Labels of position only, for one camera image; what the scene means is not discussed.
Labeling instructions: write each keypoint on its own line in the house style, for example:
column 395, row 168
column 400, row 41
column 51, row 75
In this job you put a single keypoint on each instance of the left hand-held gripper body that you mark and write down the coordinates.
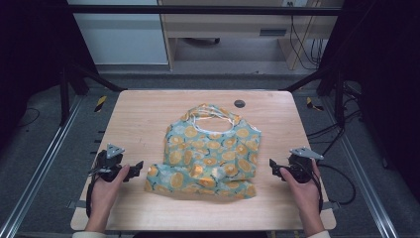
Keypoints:
column 110, row 163

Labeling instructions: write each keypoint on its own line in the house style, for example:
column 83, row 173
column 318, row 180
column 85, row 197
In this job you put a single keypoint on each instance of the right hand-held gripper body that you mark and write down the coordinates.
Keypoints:
column 302, row 165

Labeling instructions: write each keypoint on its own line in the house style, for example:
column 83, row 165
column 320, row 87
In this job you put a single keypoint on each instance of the teal orange-print fabric bag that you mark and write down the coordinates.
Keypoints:
column 211, row 155

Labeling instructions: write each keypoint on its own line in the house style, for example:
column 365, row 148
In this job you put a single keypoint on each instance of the person's right hand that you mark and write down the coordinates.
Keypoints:
column 305, row 195

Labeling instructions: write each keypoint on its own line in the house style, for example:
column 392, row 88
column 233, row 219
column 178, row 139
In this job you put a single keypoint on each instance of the person's left hand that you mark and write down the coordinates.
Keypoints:
column 105, row 195

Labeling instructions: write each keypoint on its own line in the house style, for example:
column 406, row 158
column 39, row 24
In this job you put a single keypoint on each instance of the yellow black tape strip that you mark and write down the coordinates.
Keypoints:
column 312, row 104
column 100, row 103

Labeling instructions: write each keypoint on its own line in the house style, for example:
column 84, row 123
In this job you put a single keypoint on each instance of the black curtain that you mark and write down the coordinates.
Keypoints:
column 383, row 82
column 29, row 49

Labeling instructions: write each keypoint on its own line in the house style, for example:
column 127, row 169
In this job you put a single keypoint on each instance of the white cabinet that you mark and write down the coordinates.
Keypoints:
column 122, row 39

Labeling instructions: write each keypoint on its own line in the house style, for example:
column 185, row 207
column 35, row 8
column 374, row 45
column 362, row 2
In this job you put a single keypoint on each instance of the light wooden desk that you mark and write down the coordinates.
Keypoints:
column 228, row 26

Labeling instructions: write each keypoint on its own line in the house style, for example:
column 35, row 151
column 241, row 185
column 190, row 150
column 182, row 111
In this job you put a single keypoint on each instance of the grey table bracket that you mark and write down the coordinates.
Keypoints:
column 74, row 204
column 332, row 205

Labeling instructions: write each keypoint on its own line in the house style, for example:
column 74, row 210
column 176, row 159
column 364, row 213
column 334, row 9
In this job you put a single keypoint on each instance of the aluminium floor rail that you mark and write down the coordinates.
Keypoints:
column 43, row 165
column 363, row 175

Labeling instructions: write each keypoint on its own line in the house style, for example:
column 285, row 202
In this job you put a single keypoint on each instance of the black frame strut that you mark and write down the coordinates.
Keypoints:
column 330, row 76
column 82, row 77

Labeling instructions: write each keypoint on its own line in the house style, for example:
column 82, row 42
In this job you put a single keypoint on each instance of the black horizontal frame bar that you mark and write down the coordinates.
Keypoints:
column 198, row 10

